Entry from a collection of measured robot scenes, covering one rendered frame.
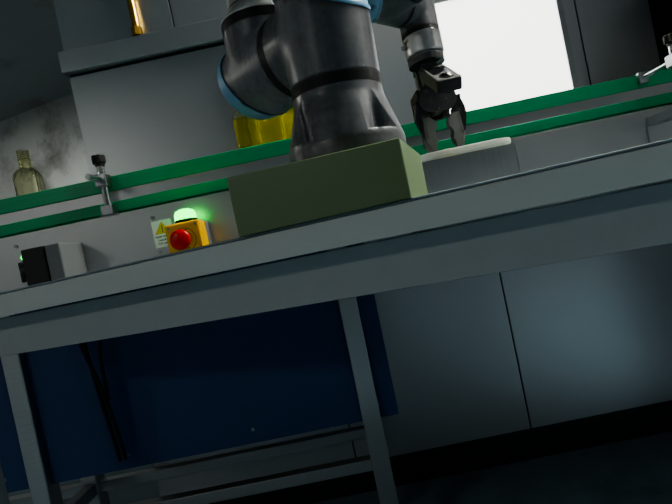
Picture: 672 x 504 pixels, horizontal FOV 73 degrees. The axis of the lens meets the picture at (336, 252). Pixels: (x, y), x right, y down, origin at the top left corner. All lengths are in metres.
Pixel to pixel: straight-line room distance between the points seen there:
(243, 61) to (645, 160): 0.49
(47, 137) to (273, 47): 5.25
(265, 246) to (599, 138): 0.91
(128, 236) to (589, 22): 1.32
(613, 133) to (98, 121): 1.33
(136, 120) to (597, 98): 1.19
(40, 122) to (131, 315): 5.25
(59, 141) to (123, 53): 4.25
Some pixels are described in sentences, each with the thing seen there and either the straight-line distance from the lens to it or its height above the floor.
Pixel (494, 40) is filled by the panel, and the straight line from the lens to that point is 1.42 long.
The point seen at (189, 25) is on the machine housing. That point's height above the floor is 1.39.
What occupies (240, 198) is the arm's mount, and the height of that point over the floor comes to 0.79.
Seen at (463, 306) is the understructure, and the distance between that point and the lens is 1.32.
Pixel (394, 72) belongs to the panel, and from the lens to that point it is 1.33.
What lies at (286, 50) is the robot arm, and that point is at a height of 0.96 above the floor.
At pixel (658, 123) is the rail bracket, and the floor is 0.84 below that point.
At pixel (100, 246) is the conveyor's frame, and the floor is 0.82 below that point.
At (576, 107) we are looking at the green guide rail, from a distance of 1.26.
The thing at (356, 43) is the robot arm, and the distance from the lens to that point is 0.58.
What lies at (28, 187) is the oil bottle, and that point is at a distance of 1.46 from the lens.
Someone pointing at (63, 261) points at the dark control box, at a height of 0.80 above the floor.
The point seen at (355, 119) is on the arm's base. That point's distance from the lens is 0.54.
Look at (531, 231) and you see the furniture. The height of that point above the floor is 0.69.
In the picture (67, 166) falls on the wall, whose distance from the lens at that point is 5.58.
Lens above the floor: 0.72
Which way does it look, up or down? 1 degrees down
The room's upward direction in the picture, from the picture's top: 12 degrees counter-clockwise
